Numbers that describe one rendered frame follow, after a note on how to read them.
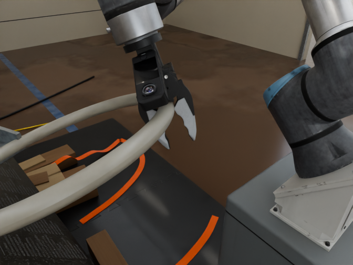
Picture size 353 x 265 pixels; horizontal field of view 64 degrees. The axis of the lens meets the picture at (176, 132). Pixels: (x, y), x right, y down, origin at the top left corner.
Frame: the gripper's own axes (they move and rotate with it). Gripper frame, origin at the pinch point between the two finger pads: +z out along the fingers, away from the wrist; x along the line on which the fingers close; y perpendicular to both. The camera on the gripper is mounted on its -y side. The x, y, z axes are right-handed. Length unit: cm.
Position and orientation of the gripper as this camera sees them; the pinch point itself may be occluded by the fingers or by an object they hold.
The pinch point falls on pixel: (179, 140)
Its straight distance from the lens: 55.4
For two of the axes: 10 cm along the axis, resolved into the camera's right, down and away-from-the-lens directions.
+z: 3.4, 8.7, 3.6
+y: -0.3, -3.7, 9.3
